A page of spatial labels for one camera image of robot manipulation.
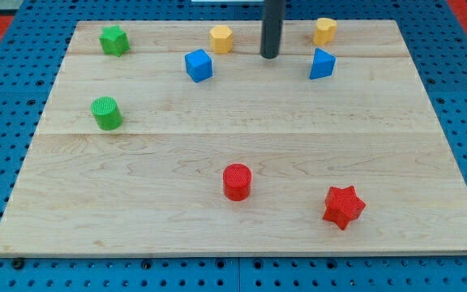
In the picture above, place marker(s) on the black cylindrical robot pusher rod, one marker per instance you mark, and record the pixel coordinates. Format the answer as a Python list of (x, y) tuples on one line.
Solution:
[(271, 29)]

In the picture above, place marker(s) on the light wooden board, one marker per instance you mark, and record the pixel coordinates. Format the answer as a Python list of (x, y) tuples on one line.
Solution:
[(153, 187)]

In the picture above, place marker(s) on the yellow hexagon block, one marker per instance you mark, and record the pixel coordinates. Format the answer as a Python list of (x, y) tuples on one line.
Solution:
[(221, 39)]

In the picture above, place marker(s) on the green star block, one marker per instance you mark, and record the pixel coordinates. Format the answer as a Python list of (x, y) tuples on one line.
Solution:
[(114, 41)]

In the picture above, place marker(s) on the red star block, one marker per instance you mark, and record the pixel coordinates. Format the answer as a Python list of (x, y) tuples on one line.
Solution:
[(342, 205)]

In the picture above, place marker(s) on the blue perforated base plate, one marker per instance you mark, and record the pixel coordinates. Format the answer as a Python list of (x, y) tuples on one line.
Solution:
[(31, 53)]

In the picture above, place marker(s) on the red cylinder block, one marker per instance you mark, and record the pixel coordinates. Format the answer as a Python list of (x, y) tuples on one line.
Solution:
[(237, 182)]

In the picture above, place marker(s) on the green cylinder block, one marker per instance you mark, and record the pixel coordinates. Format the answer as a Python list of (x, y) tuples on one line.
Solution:
[(106, 113)]

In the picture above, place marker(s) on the yellow heart block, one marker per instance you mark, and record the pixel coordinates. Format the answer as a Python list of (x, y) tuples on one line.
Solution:
[(325, 31)]

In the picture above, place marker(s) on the blue cube block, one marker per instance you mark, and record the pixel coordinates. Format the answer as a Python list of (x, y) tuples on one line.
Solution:
[(198, 65)]

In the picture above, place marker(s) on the blue triangle block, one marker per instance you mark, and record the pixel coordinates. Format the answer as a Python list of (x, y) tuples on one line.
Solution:
[(322, 65)]

